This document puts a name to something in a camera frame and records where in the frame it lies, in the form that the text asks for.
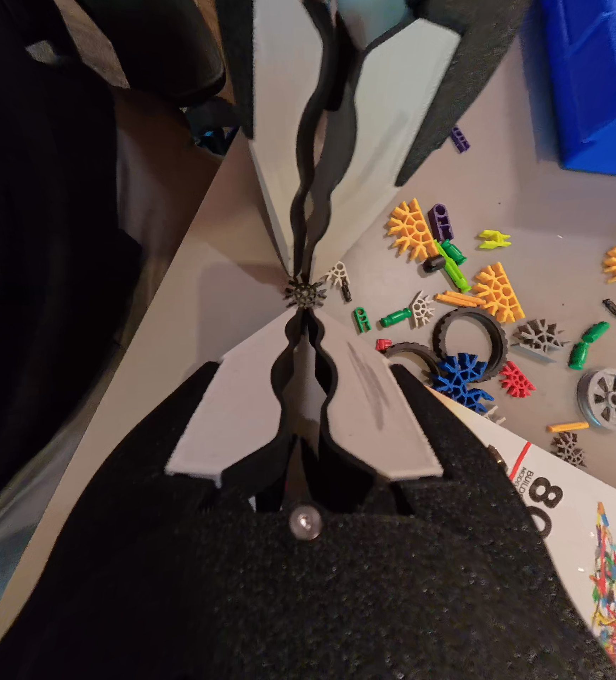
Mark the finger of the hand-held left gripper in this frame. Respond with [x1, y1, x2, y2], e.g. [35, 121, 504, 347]
[248, 0, 335, 278]
[304, 18, 463, 281]

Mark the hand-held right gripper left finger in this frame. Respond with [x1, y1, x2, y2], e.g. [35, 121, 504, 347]
[165, 311, 309, 487]

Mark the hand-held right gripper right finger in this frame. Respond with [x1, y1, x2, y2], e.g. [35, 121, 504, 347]
[308, 311, 444, 484]

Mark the blue plastic bin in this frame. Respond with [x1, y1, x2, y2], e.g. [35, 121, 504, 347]
[520, 0, 616, 179]

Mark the black snowflake connector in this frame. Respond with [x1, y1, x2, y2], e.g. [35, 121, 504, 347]
[284, 276, 329, 310]

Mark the blue black striped object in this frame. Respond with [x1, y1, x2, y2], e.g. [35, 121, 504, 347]
[193, 125, 239, 155]

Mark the black rubber tire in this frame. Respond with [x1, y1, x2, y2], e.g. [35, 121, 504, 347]
[382, 342, 441, 380]
[431, 307, 509, 382]

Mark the blue snowflake connector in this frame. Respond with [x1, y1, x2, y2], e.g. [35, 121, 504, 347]
[429, 353, 495, 414]

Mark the black office chair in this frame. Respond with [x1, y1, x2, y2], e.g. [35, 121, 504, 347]
[74, 0, 229, 107]

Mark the purple holed connector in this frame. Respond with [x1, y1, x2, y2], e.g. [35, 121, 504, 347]
[427, 203, 454, 241]

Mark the red fan connector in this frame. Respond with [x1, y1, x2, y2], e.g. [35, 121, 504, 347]
[499, 361, 536, 398]

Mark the lime green rod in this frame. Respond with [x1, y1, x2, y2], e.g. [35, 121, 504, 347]
[434, 240, 472, 293]

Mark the dark grey fan connector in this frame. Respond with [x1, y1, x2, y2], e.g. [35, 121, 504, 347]
[512, 319, 569, 363]

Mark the dark grey snowflake connector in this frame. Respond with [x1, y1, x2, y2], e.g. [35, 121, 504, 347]
[550, 432, 587, 468]

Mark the printed toy packaging sheet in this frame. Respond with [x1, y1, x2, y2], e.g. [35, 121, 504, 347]
[430, 385, 616, 680]

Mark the grey spoked wheel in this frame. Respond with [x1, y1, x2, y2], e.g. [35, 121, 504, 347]
[577, 368, 616, 430]

